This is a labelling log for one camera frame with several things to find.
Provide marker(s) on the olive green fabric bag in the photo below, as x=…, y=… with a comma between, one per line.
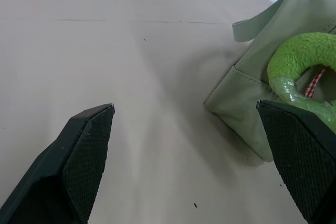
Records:
x=262, y=51

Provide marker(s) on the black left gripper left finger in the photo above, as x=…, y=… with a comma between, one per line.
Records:
x=78, y=161

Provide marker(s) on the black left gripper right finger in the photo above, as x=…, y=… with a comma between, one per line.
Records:
x=302, y=155

